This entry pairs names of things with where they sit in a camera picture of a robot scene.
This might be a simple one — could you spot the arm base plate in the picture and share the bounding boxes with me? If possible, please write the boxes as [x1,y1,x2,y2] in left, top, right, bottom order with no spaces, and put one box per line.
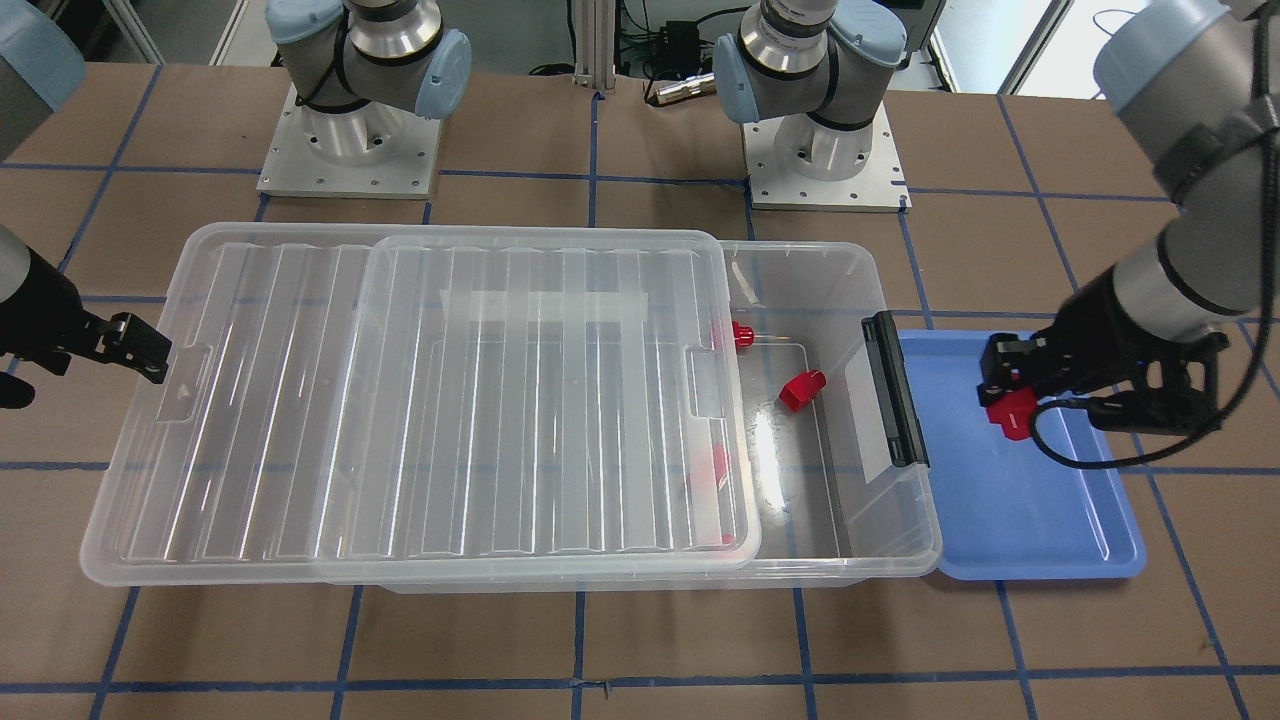
[742,104,913,213]
[256,87,444,200]

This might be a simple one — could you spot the blue plastic tray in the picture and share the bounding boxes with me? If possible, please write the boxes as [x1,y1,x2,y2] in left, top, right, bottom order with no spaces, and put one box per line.
[899,331,1148,582]

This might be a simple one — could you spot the black box latch handle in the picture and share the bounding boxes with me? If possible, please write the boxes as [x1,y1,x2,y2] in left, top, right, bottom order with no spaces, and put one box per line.
[861,310,931,468]

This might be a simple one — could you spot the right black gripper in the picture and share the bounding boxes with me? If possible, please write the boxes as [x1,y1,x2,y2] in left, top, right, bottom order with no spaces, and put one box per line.
[0,250,173,410]

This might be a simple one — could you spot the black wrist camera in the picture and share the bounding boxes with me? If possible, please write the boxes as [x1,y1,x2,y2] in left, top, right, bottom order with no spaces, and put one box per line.
[1085,333,1228,437]

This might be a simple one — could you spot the clear plastic box lid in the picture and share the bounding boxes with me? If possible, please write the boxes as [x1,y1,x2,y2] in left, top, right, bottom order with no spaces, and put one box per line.
[79,222,762,587]

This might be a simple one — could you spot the red block under lid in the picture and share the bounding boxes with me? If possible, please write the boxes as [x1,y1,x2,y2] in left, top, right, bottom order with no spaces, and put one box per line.
[710,322,756,352]
[685,443,731,492]

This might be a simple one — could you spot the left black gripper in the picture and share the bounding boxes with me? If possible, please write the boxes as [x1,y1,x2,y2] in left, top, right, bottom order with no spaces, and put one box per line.
[978,290,1229,407]

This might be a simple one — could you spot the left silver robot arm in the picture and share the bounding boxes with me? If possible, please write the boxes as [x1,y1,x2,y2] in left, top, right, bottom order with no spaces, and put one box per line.
[712,1,1277,407]

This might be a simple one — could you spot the red block from tray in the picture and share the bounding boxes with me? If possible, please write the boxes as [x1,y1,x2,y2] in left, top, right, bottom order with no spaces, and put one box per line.
[986,387,1039,442]

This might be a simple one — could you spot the clear plastic storage box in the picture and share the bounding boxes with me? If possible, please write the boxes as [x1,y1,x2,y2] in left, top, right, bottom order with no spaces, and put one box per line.
[392,241,943,594]

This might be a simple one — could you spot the red block in box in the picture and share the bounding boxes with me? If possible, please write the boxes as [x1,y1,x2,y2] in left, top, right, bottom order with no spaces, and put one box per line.
[778,369,827,413]

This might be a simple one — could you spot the aluminium frame post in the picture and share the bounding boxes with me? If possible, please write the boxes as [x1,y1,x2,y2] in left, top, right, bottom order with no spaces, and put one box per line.
[568,0,618,96]

